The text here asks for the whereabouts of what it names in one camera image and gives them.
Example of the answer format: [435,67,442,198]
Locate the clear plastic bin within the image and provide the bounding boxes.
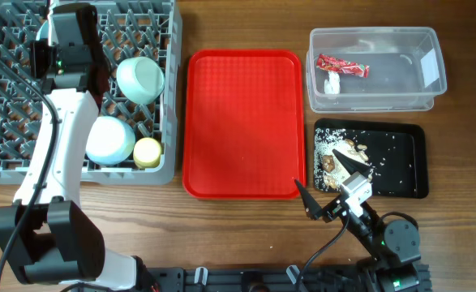
[306,27,448,114]

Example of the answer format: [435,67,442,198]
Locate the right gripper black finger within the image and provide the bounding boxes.
[332,149,371,178]
[294,179,323,221]

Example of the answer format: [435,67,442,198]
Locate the green bowl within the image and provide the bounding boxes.
[116,57,165,105]

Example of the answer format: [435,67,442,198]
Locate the yellow plastic cup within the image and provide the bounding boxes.
[133,138,162,169]

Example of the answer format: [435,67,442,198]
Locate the black waste tray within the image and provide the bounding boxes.
[313,118,429,199]

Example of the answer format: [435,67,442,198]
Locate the light blue bowl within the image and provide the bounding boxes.
[86,116,135,165]

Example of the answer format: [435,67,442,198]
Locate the grey dishwasher rack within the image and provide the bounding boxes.
[0,1,182,185]

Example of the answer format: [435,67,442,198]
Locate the red snack wrapper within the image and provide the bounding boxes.
[316,54,370,78]

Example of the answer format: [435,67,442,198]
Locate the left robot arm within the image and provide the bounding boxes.
[0,1,160,291]

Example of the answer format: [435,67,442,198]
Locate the white tissue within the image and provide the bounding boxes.
[324,71,341,95]

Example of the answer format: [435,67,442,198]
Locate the food scraps and rice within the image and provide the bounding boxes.
[314,127,397,191]

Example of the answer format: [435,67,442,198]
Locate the red plastic tray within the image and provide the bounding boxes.
[182,49,307,200]

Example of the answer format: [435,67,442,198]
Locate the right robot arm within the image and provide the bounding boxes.
[294,149,421,291]

